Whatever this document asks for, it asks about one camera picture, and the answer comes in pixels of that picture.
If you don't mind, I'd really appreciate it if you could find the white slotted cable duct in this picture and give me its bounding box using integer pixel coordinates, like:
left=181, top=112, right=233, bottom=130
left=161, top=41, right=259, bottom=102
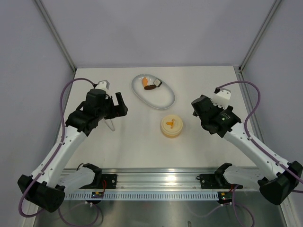
left=64, top=191, right=219, bottom=201

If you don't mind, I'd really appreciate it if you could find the left aluminium frame post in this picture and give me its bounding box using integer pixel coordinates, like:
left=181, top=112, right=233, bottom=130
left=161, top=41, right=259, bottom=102
left=33, top=0, right=77, bottom=74

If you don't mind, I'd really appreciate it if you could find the right aluminium frame post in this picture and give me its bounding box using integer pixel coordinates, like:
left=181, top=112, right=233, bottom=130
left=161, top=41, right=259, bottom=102
left=239, top=0, right=284, bottom=73

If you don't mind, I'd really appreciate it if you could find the aluminium front rail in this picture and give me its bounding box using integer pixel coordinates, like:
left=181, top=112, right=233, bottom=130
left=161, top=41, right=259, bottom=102
left=59, top=167, right=261, bottom=192

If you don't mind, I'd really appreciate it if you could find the dark brown food piece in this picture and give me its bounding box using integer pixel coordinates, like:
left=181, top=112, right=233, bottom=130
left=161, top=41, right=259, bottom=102
left=144, top=85, right=156, bottom=90

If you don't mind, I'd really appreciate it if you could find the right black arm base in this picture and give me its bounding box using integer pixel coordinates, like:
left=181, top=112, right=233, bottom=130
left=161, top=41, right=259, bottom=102
left=196, top=174, right=235, bottom=190

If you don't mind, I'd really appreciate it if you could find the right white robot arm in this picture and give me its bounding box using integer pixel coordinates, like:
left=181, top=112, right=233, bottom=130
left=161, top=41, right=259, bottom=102
left=191, top=95, right=303, bottom=205

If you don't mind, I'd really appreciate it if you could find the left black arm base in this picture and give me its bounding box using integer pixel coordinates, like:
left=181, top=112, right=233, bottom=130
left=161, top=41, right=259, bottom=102
left=91, top=174, right=117, bottom=189

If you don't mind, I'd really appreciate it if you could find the purple cable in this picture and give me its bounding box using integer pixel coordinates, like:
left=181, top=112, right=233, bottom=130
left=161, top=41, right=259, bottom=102
left=18, top=78, right=103, bottom=225
left=189, top=80, right=303, bottom=225

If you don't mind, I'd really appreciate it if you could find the round cream lunch box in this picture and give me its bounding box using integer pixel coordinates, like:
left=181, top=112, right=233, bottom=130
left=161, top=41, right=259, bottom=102
left=160, top=114, right=184, bottom=139

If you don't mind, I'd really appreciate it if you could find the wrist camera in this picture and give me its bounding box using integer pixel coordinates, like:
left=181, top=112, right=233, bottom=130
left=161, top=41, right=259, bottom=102
left=85, top=80, right=111, bottom=112
left=211, top=88, right=232, bottom=109

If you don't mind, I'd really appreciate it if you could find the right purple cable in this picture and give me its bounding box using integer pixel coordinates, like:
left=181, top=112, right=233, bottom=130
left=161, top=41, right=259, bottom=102
left=189, top=80, right=303, bottom=225

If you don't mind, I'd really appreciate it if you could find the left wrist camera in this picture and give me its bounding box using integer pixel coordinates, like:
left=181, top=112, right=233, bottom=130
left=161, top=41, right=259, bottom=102
left=85, top=80, right=111, bottom=112

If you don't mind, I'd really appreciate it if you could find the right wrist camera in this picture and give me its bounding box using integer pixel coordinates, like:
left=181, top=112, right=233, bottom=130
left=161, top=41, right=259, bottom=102
left=211, top=88, right=232, bottom=109

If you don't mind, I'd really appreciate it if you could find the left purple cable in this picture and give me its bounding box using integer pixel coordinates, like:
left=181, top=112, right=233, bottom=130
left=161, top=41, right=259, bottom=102
left=18, top=78, right=103, bottom=225

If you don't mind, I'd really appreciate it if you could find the white black sushi piece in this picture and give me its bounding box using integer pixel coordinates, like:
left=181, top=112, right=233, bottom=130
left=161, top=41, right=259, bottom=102
left=153, top=79, right=162, bottom=87

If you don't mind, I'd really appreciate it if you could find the aluminium frame post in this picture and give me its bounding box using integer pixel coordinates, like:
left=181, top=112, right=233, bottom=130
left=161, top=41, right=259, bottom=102
left=33, top=0, right=77, bottom=74
left=239, top=0, right=284, bottom=73

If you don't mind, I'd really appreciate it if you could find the orange food piece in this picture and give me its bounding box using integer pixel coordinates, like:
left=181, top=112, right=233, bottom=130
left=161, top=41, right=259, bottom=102
left=142, top=77, right=148, bottom=87

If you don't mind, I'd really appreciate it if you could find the white oval plate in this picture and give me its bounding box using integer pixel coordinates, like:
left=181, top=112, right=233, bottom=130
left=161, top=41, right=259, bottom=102
left=131, top=74, right=175, bottom=110

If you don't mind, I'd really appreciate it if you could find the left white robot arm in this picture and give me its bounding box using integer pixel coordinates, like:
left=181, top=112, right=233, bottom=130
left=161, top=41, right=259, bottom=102
left=18, top=89, right=128, bottom=213

